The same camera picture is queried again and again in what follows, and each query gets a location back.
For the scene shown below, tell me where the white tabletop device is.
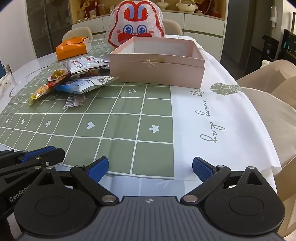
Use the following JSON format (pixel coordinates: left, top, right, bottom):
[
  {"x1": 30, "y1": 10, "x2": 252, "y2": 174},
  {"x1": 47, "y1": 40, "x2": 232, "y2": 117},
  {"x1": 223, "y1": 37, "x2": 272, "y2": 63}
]
[{"x1": 0, "y1": 64, "x2": 12, "y2": 96}]

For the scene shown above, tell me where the red snack packet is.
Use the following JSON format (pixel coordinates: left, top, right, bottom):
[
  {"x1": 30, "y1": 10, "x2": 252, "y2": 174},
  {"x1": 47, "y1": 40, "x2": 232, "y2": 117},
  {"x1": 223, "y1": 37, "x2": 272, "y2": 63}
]
[{"x1": 30, "y1": 74, "x2": 71, "y2": 106}]

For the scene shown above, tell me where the blue white snack packet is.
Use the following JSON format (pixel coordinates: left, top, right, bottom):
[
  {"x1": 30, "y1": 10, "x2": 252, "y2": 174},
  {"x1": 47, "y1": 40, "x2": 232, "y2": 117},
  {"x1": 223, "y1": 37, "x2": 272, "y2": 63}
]
[{"x1": 55, "y1": 76, "x2": 120, "y2": 94}]

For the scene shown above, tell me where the green checked tablecloth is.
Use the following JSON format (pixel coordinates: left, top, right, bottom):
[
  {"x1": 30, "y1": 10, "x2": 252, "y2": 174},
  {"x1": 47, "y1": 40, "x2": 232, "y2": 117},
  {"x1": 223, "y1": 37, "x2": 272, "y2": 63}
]
[{"x1": 0, "y1": 35, "x2": 283, "y2": 184}]

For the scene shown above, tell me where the white sideboard cabinet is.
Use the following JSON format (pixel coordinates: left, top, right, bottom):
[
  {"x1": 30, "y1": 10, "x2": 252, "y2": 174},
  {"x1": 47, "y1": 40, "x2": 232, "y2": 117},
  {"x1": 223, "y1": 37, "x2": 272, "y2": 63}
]
[{"x1": 70, "y1": 9, "x2": 226, "y2": 39}]

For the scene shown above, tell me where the small clear snack packet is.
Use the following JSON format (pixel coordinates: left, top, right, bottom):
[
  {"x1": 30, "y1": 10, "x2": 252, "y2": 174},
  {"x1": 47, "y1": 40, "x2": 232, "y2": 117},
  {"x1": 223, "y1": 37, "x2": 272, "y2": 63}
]
[{"x1": 63, "y1": 95, "x2": 87, "y2": 109}]

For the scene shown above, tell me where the open cardboard carton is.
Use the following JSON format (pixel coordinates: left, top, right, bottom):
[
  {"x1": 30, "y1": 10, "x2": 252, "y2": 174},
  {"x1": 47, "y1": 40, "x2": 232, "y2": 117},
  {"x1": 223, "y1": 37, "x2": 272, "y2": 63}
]
[{"x1": 236, "y1": 59, "x2": 296, "y2": 94}]

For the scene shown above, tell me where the black appliance with display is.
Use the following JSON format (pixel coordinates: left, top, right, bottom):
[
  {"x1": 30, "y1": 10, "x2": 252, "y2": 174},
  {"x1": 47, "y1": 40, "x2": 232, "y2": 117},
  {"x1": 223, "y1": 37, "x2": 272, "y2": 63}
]
[{"x1": 277, "y1": 29, "x2": 296, "y2": 63}]

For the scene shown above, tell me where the clear glass turntable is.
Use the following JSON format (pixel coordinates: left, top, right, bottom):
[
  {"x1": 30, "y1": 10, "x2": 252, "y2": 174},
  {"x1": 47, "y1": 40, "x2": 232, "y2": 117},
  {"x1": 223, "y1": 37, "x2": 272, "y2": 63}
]
[{"x1": 10, "y1": 61, "x2": 70, "y2": 97}]

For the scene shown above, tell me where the yellow orange snack packet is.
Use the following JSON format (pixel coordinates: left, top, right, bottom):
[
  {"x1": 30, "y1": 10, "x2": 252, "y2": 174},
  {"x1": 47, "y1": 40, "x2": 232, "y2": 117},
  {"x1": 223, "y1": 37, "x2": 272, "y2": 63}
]
[{"x1": 80, "y1": 69, "x2": 110, "y2": 78}]

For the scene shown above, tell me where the dark glass cabinet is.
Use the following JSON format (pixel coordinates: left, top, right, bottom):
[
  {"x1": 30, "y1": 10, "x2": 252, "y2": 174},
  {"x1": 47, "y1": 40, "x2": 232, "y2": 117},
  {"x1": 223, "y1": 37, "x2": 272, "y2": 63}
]
[{"x1": 26, "y1": 0, "x2": 77, "y2": 59}]

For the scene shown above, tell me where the green olive snack packet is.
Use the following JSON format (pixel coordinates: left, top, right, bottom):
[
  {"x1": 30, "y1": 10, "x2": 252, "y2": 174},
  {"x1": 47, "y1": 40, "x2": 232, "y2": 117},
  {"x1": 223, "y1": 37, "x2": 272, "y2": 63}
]
[{"x1": 47, "y1": 69, "x2": 70, "y2": 82}]

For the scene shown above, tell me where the white red-print snack packet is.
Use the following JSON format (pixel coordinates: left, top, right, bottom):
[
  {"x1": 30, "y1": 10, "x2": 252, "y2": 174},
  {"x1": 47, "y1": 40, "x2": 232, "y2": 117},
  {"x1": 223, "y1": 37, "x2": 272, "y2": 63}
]
[{"x1": 63, "y1": 56, "x2": 110, "y2": 76}]

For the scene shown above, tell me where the beige chair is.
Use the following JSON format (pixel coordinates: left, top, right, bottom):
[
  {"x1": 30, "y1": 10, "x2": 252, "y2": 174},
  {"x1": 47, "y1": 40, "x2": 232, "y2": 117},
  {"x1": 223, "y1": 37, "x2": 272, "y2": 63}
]
[
  {"x1": 162, "y1": 19, "x2": 183, "y2": 36},
  {"x1": 62, "y1": 26, "x2": 93, "y2": 42},
  {"x1": 242, "y1": 87, "x2": 296, "y2": 241}
]

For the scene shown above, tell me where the pink cardboard box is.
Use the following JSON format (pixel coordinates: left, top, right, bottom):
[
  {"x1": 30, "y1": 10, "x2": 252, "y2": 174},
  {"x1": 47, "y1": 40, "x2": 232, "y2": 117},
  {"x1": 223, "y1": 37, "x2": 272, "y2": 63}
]
[{"x1": 109, "y1": 37, "x2": 206, "y2": 90}]

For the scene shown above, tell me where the white wall dispenser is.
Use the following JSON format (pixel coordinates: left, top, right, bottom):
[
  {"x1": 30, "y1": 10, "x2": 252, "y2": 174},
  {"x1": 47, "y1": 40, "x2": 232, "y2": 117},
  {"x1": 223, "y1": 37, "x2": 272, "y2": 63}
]
[{"x1": 270, "y1": 6, "x2": 278, "y2": 27}]

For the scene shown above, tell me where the orange carton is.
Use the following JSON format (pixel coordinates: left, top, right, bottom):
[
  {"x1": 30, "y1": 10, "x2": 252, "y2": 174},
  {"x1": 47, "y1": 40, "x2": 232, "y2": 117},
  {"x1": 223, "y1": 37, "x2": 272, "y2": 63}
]
[{"x1": 55, "y1": 37, "x2": 92, "y2": 61}]

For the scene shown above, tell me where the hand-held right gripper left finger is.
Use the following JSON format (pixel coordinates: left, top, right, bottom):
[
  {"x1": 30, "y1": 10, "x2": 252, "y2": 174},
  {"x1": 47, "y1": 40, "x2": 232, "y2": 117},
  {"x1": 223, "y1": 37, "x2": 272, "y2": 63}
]
[{"x1": 35, "y1": 156, "x2": 119, "y2": 205}]

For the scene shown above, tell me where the rabbit face snack bag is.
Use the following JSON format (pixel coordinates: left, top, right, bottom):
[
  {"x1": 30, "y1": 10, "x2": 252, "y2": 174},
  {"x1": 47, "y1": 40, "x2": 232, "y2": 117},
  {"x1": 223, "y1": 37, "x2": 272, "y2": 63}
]
[{"x1": 105, "y1": 0, "x2": 166, "y2": 49}]

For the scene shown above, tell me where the white teapot ornament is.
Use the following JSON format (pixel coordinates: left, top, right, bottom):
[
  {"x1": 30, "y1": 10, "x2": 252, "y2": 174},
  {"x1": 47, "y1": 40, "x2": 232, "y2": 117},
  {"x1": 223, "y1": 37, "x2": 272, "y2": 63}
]
[{"x1": 175, "y1": 0, "x2": 202, "y2": 13}]

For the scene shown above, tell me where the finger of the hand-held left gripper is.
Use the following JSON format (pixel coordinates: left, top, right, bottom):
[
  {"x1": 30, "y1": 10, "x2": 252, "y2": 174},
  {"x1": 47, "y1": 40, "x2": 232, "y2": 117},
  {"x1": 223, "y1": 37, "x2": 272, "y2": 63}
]
[
  {"x1": 0, "y1": 146, "x2": 56, "y2": 163},
  {"x1": 0, "y1": 148, "x2": 66, "y2": 195}
]

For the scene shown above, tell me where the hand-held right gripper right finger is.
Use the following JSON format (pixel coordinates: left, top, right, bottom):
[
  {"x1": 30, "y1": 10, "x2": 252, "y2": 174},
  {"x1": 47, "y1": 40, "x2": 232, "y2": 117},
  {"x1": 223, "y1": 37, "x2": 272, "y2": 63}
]
[{"x1": 180, "y1": 157, "x2": 266, "y2": 205}]

